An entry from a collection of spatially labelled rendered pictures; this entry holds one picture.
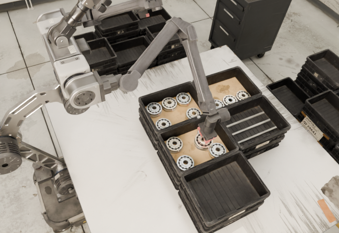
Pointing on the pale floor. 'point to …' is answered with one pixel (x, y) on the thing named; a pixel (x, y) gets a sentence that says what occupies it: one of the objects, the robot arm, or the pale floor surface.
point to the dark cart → (249, 17)
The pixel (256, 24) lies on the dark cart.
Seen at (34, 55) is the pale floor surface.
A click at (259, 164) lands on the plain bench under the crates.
